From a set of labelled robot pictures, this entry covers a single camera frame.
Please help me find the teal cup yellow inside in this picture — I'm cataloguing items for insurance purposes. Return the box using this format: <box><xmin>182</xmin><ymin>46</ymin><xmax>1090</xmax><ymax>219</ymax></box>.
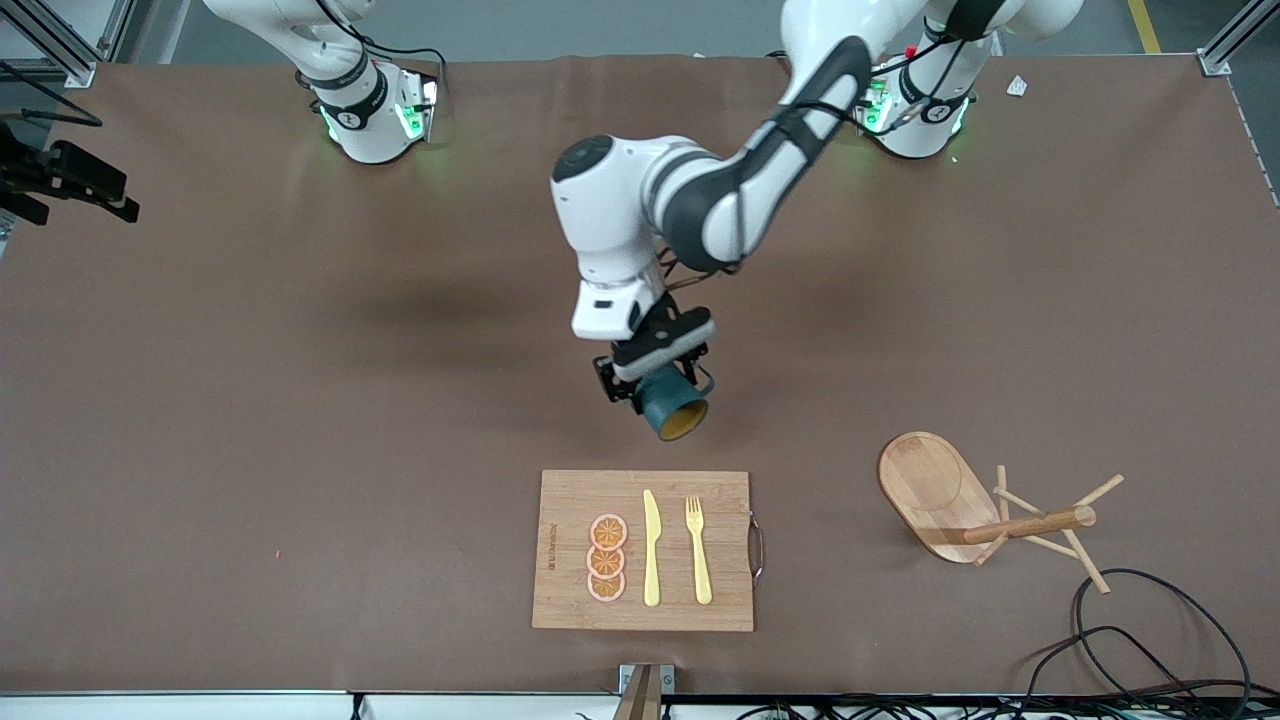
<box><xmin>640</xmin><ymin>362</ymin><xmax>715</xmax><ymax>442</ymax></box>

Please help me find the yellow plastic knife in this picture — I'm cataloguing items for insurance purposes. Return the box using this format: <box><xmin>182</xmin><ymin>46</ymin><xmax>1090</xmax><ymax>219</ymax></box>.
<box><xmin>642</xmin><ymin>489</ymin><xmax>663</xmax><ymax>608</ymax></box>

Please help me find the yellow plastic fork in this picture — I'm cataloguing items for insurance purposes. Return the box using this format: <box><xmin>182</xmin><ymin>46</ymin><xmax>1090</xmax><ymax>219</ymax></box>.
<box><xmin>685</xmin><ymin>495</ymin><xmax>714</xmax><ymax>606</ymax></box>

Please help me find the wooden mug tree stand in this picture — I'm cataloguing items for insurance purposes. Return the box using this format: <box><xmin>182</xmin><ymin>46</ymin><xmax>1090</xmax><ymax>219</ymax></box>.
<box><xmin>878</xmin><ymin>431</ymin><xmax>1125</xmax><ymax>595</ymax></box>

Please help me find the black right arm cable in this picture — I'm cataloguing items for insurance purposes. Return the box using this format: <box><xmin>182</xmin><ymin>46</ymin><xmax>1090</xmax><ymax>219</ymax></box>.
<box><xmin>0</xmin><ymin>60</ymin><xmax>104</xmax><ymax>128</ymax></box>

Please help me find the aluminium frame profile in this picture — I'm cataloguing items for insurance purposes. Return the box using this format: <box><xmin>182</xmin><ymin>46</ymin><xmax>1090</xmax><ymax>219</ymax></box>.
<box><xmin>1197</xmin><ymin>0</ymin><xmax>1280</xmax><ymax>77</ymax></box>
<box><xmin>0</xmin><ymin>0</ymin><xmax>136</xmax><ymax>89</ymax></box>

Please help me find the bamboo cutting board metal handle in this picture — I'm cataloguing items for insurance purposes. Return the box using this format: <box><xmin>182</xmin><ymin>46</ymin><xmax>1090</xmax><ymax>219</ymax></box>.
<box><xmin>531</xmin><ymin>470</ymin><xmax>766</xmax><ymax>633</ymax></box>

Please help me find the metal table edge bracket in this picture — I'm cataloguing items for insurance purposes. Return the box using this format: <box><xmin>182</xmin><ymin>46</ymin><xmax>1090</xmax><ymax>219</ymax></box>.
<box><xmin>618</xmin><ymin>663</ymin><xmax>676</xmax><ymax>720</ymax></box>

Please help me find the black arm base cable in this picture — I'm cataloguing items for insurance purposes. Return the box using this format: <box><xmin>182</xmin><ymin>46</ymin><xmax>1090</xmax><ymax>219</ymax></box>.
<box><xmin>355</xmin><ymin>35</ymin><xmax>448</xmax><ymax>101</ymax></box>

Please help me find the tangled black cable bundle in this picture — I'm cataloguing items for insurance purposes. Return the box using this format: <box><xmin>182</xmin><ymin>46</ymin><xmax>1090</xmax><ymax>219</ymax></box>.
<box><xmin>740</xmin><ymin>690</ymin><xmax>1280</xmax><ymax>720</ymax></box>

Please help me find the black looped table cable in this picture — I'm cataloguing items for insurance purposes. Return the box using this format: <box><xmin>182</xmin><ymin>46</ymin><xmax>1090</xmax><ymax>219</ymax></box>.
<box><xmin>1072</xmin><ymin>568</ymin><xmax>1253</xmax><ymax>701</ymax></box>
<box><xmin>1015</xmin><ymin>625</ymin><xmax>1211</xmax><ymax>720</ymax></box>

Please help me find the aluminium table edge rail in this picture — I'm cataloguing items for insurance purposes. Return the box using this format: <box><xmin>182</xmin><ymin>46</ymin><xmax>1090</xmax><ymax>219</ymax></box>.
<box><xmin>0</xmin><ymin>688</ymin><xmax>1280</xmax><ymax>720</ymax></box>

